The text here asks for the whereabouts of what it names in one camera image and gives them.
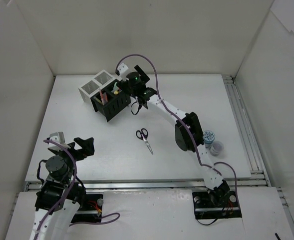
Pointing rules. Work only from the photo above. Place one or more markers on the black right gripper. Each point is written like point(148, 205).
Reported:
point(126, 86)

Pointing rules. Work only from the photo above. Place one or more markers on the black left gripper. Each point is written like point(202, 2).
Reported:
point(76, 152)

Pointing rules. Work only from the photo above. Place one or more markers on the red-orange gel pen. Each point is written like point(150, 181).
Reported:
point(102, 97)

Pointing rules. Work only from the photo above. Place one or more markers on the black handled scissors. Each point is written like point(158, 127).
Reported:
point(142, 134)

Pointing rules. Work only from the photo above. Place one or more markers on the clear jar of rubber bands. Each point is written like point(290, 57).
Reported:
point(216, 148)

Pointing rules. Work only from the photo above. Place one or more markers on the green highlighter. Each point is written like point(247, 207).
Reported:
point(115, 87)

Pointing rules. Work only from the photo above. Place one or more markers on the purple gel pen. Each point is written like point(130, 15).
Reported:
point(105, 97)

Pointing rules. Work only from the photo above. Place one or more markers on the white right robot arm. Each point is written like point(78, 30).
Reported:
point(188, 131)

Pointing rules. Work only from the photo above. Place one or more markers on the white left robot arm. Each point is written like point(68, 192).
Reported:
point(61, 194)

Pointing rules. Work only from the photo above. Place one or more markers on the black mesh double container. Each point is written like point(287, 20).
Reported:
point(116, 103)

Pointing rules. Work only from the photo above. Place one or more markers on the white mesh double container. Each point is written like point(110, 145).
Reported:
point(94, 85)

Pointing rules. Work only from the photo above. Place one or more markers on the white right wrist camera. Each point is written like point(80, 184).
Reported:
point(122, 71)

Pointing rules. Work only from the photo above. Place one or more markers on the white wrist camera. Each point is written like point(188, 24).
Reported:
point(57, 137)
point(122, 71)

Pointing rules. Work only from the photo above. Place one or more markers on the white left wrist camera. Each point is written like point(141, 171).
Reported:
point(57, 137)

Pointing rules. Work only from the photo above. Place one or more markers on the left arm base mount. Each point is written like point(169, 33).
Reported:
point(91, 209)

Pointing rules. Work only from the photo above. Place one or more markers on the aluminium front rail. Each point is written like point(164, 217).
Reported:
point(146, 184)

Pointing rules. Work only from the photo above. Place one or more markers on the aluminium side rail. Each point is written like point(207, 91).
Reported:
point(253, 154)

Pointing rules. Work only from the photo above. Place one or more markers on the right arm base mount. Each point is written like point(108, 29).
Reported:
point(205, 209)

